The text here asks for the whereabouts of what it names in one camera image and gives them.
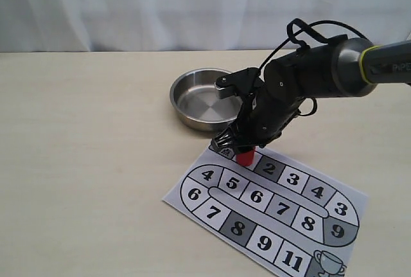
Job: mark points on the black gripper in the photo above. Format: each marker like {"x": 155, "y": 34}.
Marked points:
{"x": 259, "y": 123}

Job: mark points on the red cylinder game piece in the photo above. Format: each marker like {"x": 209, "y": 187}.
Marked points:
{"x": 246, "y": 158}

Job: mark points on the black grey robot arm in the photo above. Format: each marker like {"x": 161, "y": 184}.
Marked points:
{"x": 340, "y": 68}

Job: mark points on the stainless steel round bowl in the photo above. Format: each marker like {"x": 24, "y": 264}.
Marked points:
{"x": 194, "y": 98}

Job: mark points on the printed paper game board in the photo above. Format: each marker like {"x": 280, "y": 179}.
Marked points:
{"x": 286, "y": 216}

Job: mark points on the white curtain backdrop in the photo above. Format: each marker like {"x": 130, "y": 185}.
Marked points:
{"x": 161, "y": 25}

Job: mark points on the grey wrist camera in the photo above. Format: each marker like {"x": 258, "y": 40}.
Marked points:
{"x": 241, "y": 83}

